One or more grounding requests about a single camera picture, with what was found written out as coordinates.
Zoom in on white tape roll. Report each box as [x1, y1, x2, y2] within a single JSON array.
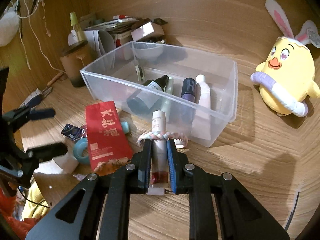
[[52, 152, 79, 174]]

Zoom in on red tea packet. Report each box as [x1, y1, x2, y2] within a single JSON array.
[[86, 101, 133, 170]]

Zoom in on teal tape roll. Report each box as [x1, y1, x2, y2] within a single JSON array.
[[73, 138, 90, 165]]

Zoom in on white lip gloss tube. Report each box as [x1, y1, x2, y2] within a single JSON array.
[[148, 111, 168, 196]]

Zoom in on white cosmetic tube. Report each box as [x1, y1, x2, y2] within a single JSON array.
[[191, 74, 211, 140]]

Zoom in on purple cosmetic bottle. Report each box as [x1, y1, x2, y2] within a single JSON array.
[[181, 77, 196, 124]]

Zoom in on dark glass bottle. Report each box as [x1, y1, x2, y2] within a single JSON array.
[[127, 75, 169, 115]]

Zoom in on orange sleeve forearm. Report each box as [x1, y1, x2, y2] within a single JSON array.
[[0, 190, 40, 239]]

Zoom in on blue white carton box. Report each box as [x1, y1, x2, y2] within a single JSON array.
[[19, 88, 44, 109]]

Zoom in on brown ceramic mug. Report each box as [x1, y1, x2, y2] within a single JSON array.
[[60, 44, 93, 88]]

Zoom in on clear plastic storage bin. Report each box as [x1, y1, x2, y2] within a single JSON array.
[[81, 42, 238, 147]]

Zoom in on wooden mug lid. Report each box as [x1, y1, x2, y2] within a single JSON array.
[[62, 40, 88, 56]]

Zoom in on white spray bottle green cap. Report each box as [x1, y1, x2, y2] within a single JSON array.
[[68, 12, 87, 46]]

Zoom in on yellow chick plush toy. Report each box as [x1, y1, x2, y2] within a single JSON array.
[[250, 0, 319, 118]]

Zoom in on white ceramic bowl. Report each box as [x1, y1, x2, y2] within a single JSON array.
[[133, 43, 164, 61]]

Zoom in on small white cardboard box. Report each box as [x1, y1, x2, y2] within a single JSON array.
[[131, 22, 164, 41]]

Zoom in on wooden handle tool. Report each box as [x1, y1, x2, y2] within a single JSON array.
[[42, 72, 63, 97]]

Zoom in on white braided hair tie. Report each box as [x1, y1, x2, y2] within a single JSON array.
[[136, 130, 189, 149]]

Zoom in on white cable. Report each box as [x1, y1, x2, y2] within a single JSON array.
[[15, 0, 66, 74]]

